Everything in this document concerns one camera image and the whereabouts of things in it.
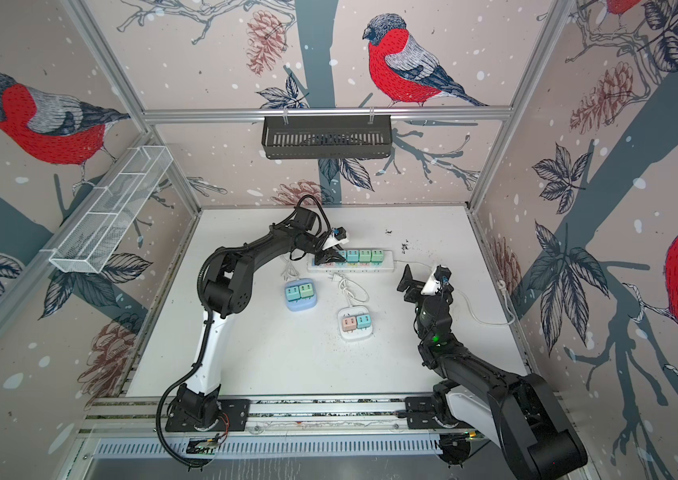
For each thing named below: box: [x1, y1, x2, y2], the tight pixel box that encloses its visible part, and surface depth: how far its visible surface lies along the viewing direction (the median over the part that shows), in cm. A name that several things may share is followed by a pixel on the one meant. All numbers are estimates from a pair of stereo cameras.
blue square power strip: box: [284, 278, 318, 312], surface depth 94 cm
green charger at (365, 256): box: [359, 249, 371, 264], surface depth 100 cm
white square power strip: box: [342, 314, 372, 333], surface depth 85 cm
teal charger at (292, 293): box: [286, 286, 300, 302], surface depth 91 cm
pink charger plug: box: [342, 317, 357, 332], surface depth 84 cm
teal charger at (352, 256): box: [347, 250, 359, 263], surface depth 100 cm
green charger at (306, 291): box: [299, 283, 314, 299], surface depth 92 cm
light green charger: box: [371, 249, 384, 264], surface depth 100 cm
